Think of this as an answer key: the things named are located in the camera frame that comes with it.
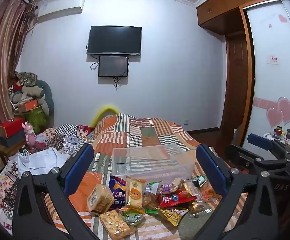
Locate checkered patchwork quilt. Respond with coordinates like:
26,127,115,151
0,124,95,233

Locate blue chip packet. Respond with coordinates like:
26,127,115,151
109,175,128,209

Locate clear square cracker bag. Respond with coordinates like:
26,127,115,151
98,209,136,240

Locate patterned cloth bag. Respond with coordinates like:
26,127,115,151
16,72,39,85

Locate orange cardboard box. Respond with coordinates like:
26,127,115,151
16,99,39,113

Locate small black monitor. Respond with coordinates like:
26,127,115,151
98,56,129,78

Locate white air conditioner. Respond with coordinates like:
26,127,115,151
36,0,85,18

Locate brown wooden door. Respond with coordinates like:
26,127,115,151
224,31,251,146

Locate grey stuffed toy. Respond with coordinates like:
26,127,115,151
10,85,45,103

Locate clear crumpled wrapper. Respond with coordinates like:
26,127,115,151
187,201,214,219

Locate biscuit packet with white label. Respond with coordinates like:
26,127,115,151
87,183,115,215

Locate clear snack packet green top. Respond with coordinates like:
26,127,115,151
143,181,162,208

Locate black wall television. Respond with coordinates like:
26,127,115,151
87,26,142,56

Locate pink plush bunny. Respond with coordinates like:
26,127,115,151
22,122,36,145

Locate grey plush pillow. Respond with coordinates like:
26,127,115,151
36,79,55,115

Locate green lidded snack cup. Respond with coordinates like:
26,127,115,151
118,206,146,225

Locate orange label rice cracker packet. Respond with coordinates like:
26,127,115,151
125,175,146,208

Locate clear strip snack packet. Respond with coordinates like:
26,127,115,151
182,181,202,200

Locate wooden overhead cabinets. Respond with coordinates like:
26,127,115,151
196,0,289,30

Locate striped brown curtain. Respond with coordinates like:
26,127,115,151
0,0,39,173

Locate orange fried snack packet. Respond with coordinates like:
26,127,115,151
199,181,222,203

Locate green patterned box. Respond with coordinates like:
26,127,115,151
26,106,49,133

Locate red instant noodle packet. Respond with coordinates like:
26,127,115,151
158,191,197,208

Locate dark grey box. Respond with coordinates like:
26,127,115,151
0,134,26,148

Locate pink heart decal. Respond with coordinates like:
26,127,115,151
254,96,290,128

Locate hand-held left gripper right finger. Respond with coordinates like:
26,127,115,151
196,144,280,240

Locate yellow curved object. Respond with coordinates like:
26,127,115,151
91,104,121,128

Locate purple label rice cracker packet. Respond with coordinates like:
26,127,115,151
160,177,183,195

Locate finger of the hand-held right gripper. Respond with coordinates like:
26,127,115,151
247,133,290,160
224,144,290,180

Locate clear plastic storage container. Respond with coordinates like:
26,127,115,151
112,145,196,183

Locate white sliding wardrobe door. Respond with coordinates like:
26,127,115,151
242,0,290,153

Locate striped patchwork bedspread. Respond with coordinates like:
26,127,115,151
43,113,238,240

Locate red box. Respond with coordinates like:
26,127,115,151
0,117,26,138

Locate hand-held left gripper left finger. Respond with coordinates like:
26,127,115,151
12,143,100,240

